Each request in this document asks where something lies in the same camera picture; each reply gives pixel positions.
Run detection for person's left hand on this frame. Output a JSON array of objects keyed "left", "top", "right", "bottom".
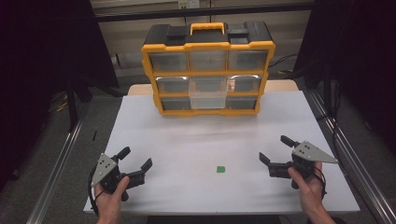
[{"left": 94, "top": 175, "right": 130, "bottom": 220}]

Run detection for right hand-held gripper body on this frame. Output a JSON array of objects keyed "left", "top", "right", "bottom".
[{"left": 268, "top": 140, "right": 339, "bottom": 190}]

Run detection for aluminium frame rail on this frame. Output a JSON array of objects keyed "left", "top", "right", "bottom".
[
  {"left": 26, "top": 102, "right": 91, "bottom": 224},
  {"left": 306, "top": 90, "right": 396, "bottom": 224}
]

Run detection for person's right hand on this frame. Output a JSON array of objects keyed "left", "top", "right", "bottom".
[{"left": 288, "top": 161, "right": 325, "bottom": 216}]

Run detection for black floor cables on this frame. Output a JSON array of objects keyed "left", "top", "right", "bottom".
[{"left": 269, "top": 53, "right": 300, "bottom": 77}]

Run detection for black stand leg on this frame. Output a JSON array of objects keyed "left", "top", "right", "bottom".
[{"left": 65, "top": 77, "right": 92, "bottom": 133}]

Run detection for set of clear drawers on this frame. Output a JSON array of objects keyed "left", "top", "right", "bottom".
[{"left": 148, "top": 49, "right": 269, "bottom": 111}]

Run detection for clear plastic drawer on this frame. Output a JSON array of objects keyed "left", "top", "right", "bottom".
[{"left": 188, "top": 76, "right": 228, "bottom": 110}]

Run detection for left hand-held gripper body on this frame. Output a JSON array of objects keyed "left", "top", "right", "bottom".
[{"left": 91, "top": 152, "right": 146, "bottom": 202}]

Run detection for black horizontal bar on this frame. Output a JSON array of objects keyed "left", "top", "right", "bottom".
[{"left": 94, "top": 3, "right": 316, "bottom": 23}]

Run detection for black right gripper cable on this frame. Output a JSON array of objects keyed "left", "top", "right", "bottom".
[{"left": 312, "top": 162, "right": 328, "bottom": 201}]

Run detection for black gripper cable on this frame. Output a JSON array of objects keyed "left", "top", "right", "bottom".
[
  {"left": 88, "top": 166, "right": 106, "bottom": 217},
  {"left": 312, "top": 162, "right": 328, "bottom": 201}
]

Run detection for white wall socket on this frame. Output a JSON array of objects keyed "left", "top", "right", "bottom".
[{"left": 177, "top": 0, "right": 201, "bottom": 10}]

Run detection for yellow black drawer organizer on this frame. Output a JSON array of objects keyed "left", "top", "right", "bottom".
[{"left": 140, "top": 21, "right": 276, "bottom": 118}]

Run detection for black curtain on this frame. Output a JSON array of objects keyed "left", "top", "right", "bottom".
[
  {"left": 0, "top": 0, "right": 120, "bottom": 190},
  {"left": 293, "top": 0, "right": 396, "bottom": 155}
]

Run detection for yellow floor cable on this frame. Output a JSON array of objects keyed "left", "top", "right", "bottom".
[{"left": 48, "top": 92, "right": 70, "bottom": 114}]

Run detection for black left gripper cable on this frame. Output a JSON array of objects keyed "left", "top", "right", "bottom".
[{"left": 88, "top": 166, "right": 106, "bottom": 217}]

